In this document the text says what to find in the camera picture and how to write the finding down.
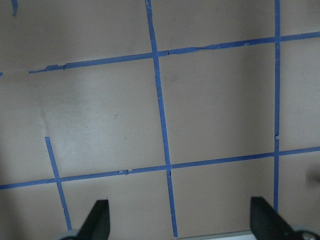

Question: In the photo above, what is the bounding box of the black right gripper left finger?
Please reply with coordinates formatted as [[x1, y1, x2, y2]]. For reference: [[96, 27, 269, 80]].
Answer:
[[77, 199, 110, 240]]

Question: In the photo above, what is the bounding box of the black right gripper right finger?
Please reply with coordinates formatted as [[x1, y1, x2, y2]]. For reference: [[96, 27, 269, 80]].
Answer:
[[250, 197, 297, 240]]

